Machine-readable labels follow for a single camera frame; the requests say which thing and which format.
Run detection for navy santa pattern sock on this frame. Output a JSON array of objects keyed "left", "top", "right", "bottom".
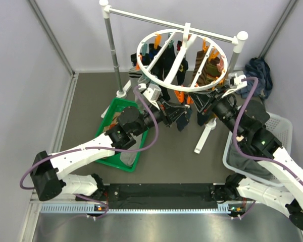
[{"left": 197, "top": 112, "right": 216, "bottom": 127}]

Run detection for white laundry basket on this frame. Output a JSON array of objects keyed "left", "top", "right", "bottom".
[{"left": 222, "top": 113, "right": 293, "bottom": 187}]

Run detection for white drying rack stand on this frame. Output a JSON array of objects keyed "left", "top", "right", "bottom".
[{"left": 98, "top": 0, "right": 248, "bottom": 154}]

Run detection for dark navy hanging socks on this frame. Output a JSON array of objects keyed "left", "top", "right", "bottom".
[{"left": 130, "top": 43, "right": 188, "bottom": 86}]

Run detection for olive green striped sock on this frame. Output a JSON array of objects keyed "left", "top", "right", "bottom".
[{"left": 206, "top": 57, "right": 221, "bottom": 82}]

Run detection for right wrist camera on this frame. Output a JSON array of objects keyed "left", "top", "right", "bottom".
[{"left": 222, "top": 71, "right": 247, "bottom": 97}]

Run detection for green plastic bin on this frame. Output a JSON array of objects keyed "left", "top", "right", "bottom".
[{"left": 94, "top": 97, "right": 149, "bottom": 173}]

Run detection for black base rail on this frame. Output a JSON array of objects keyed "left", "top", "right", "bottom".
[{"left": 100, "top": 184, "right": 228, "bottom": 209}]

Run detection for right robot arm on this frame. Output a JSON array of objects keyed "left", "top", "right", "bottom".
[{"left": 190, "top": 91, "right": 303, "bottom": 231}]

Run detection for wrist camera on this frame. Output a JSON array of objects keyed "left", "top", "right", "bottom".
[
  {"left": 222, "top": 71, "right": 247, "bottom": 97},
  {"left": 138, "top": 84, "right": 161, "bottom": 109}
]

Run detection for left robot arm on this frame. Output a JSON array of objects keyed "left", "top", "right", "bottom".
[{"left": 29, "top": 100, "right": 188, "bottom": 201}]

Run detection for brown striped sock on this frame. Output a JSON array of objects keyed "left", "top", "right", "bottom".
[{"left": 189, "top": 50, "right": 210, "bottom": 88}]

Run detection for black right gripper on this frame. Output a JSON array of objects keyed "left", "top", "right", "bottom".
[{"left": 189, "top": 85, "right": 243, "bottom": 138}]

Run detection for blue clothes pile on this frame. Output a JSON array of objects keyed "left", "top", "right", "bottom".
[{"left": 244, "top": 57, "right": 273, "bottom": 100}]

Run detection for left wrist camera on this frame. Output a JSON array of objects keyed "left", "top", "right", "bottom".
[{"left": 138, "top": 84, "right": 161, "bottom": 109}]

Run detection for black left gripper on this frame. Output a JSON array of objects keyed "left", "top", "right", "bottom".
[{"left": 133, "top": 96, "right": 188, "bottom": 137}]

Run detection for white round sock hanger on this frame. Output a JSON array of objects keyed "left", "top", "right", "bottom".
[{"left": 136, "top": 22, "right": 233, "bottom": 92}]

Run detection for grey striped sock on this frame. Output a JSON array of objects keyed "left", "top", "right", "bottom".
[{"left": 128, "top": 67, "right": 149, "bottom": 89}]

